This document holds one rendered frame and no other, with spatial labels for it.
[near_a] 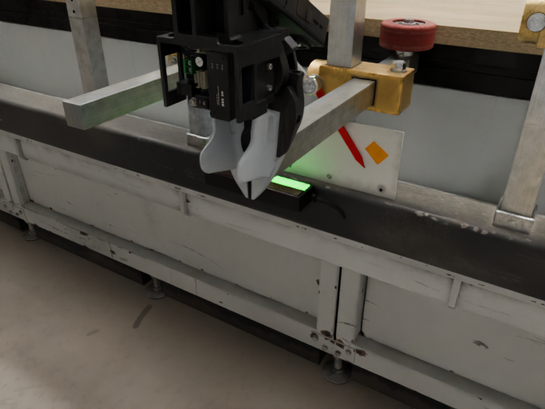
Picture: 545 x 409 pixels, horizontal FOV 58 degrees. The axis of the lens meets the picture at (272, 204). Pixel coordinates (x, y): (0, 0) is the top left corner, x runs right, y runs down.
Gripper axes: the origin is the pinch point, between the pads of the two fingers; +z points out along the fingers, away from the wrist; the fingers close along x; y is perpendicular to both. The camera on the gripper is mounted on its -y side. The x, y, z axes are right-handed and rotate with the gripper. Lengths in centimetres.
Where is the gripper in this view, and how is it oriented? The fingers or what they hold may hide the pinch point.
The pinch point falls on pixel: (255, 182)
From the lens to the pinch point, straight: 45.2
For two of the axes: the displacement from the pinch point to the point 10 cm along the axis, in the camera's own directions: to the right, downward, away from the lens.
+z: 0.0, 8.7, 5.0
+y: -5.2, 4.2, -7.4
